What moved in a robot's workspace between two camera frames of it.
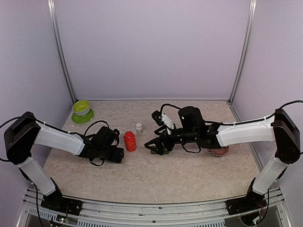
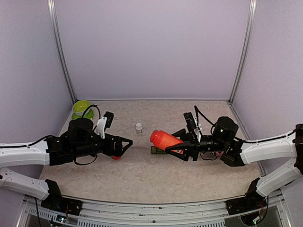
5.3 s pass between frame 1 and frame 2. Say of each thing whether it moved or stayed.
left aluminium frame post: stayed
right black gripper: moved
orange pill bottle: moved
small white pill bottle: stayed
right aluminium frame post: stayed
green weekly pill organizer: stayed
